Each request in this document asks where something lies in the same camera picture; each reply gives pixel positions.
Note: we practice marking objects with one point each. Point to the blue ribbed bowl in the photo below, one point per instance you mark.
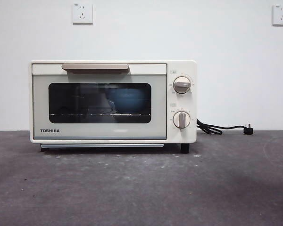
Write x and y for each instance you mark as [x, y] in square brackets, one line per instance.
[127, 101]

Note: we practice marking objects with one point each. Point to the cream Toshiba toaster oven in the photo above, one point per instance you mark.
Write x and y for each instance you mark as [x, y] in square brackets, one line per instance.
[179, 66]

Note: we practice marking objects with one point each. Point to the glass oven door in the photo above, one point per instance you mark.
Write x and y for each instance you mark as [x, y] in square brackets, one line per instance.
[40, 106]

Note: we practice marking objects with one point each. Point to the oven timer knob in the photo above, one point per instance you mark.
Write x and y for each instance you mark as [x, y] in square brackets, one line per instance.
[182, 120]

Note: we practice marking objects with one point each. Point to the oven crumb tray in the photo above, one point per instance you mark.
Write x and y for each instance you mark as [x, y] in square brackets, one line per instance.
[108, 146]

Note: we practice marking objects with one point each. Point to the oven temperature knob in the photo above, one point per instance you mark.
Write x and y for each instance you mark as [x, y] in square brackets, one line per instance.
[182, 85]

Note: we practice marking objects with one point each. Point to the black oven foot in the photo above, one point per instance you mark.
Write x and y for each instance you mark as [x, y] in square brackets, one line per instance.
[185, 148]

